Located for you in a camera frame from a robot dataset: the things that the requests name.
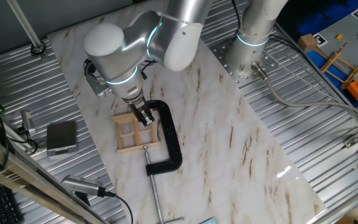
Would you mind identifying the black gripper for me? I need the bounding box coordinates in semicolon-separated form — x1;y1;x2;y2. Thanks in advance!
128;101;156;128

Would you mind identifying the black C-clamp with screw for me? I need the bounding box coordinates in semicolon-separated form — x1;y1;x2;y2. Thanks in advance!
134;99;186;224

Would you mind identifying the marble pattern board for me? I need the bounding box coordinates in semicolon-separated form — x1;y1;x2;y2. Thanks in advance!
47;0;328;224

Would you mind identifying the aluminium pole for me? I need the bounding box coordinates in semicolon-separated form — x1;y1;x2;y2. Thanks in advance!
6;0;45;47

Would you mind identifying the cardboard block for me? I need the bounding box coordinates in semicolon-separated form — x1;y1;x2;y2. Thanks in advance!
296;33;318;54

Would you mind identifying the wooden easel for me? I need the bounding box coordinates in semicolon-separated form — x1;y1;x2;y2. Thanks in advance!
320;42;358;90

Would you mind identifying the blue foam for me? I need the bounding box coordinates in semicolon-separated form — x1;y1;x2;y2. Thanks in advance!
296;0;358;37

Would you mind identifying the grey brick baseplate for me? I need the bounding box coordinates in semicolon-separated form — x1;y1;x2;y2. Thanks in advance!
305;9;358;106

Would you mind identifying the wooden window frame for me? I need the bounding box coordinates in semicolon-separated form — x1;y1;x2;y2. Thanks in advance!
111;108;160;154

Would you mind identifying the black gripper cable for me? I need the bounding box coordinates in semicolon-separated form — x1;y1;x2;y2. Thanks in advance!
135;58;155;81

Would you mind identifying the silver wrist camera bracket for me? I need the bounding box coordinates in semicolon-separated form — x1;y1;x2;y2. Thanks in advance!
85;70;111;98

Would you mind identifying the black cable coil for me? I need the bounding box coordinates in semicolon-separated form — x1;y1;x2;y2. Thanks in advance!
83;58;94;75

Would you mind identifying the large silver camera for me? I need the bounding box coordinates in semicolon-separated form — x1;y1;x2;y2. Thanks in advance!
61;174;107;197

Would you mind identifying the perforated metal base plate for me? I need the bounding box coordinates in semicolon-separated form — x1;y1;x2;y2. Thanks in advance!
209;39;279;86

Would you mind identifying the black camera stand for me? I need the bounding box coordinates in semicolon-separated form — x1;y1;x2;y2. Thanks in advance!
75;191;91;207

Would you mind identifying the black camera mount cable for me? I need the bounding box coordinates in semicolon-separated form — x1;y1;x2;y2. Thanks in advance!
9;130;39;156

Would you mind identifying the small silver camera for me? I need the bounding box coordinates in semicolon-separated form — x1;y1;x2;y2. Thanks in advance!
20;110;36;135

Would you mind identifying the aluminium frame beam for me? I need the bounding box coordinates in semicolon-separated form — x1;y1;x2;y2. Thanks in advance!
0;129;105;224

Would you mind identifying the black ring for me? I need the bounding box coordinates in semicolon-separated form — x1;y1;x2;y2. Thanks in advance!
30;40;47;57

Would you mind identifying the black cable bundle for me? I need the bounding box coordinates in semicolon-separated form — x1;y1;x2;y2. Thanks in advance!
231;0;242;35

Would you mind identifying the thick grey cable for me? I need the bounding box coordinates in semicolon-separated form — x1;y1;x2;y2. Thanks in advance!
250;61;358;125

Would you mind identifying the metal corner bracket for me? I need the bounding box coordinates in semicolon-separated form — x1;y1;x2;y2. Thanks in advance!
343;135;358;149

